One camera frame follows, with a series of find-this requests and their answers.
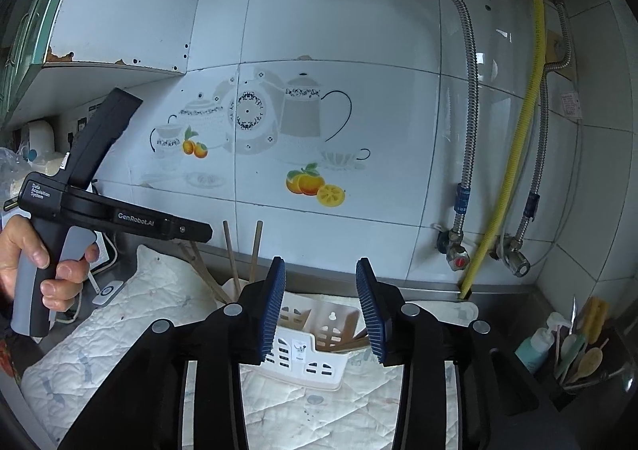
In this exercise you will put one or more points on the yellow brush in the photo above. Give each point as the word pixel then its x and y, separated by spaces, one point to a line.
pixel 594 318

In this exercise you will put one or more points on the white quilted blanket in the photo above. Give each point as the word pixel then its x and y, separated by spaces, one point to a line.
pixel 124 330

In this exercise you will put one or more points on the white house-shaped utensil holder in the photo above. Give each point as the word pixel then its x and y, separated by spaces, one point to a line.
pixel 299 354

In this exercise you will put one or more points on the clear plastic bag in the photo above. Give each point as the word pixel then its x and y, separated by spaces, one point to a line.
pixel 12 165

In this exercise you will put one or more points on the black utensil container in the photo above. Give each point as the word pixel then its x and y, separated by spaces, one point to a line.
pixel 613 390

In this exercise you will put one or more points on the wooden spoon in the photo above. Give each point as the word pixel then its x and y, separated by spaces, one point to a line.
pixel 590 360

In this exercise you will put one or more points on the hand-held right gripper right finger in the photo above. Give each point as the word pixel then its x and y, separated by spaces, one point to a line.
pixel 370 313

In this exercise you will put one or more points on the pale green spoon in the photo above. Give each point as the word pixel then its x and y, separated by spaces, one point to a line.
pixel 570 350

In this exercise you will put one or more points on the row of wooden chopsticks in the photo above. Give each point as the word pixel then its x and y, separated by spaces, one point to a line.
pixel 229 255

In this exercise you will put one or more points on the white plastic jug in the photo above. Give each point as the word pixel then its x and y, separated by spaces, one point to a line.
pixel 42 141

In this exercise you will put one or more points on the metal valve with red knob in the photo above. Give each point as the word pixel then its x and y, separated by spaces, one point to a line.
pixel 458 255

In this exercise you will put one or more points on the person's left hand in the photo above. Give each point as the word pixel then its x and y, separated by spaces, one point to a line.
pixel 12 255

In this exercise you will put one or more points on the teal pump bottle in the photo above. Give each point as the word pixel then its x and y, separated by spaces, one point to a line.
pixel 536 345

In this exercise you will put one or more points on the metal water valve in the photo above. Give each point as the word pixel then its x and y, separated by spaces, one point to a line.
pixel 516 258

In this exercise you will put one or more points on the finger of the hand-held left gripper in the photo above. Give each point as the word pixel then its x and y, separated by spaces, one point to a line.
pixel 189 229

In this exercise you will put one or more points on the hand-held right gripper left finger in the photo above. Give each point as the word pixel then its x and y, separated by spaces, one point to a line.
pixel 271 313

